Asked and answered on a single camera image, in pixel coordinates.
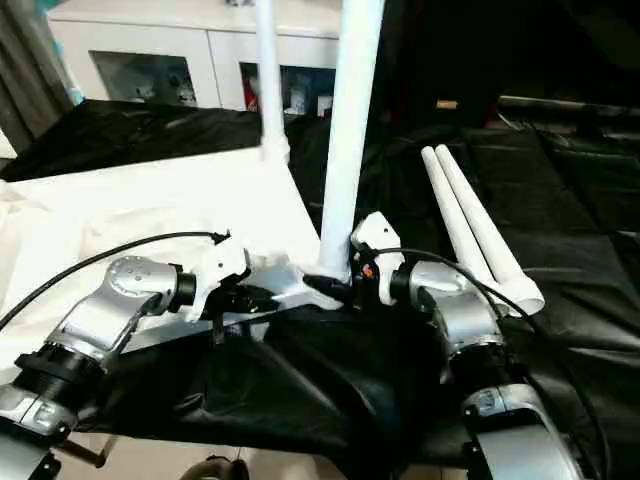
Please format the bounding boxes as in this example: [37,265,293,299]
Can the white plastic table leg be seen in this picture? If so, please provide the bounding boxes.
[419,146,517,320]
[317,0,388,282]
[433,142,547,316]
[253,0,291,162]

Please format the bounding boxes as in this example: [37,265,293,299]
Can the white plastic table top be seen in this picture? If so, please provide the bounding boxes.
[0,144,351,360]

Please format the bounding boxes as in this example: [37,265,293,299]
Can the black mat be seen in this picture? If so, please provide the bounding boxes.
[0,98,640,476]

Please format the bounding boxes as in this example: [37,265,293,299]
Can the black metal stand leg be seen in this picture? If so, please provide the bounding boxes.
[63,433,120,467]

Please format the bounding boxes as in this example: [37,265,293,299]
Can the black cabinet gold label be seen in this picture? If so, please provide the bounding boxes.
[374,0,502,132]

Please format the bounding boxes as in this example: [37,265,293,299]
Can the black side table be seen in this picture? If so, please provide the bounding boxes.
[496,93,640,137]

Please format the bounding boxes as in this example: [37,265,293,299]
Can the teal patterned strip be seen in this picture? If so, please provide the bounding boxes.
[51,34,85,107]

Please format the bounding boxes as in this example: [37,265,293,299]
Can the white glass-door cabinet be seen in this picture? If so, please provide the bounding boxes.
[47,0,347,120]

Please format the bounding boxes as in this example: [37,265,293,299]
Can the grey curtain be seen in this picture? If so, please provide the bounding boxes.
[0,0,77,152]

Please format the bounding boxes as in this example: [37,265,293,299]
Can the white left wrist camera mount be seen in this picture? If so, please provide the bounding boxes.
[187,239,252,322]

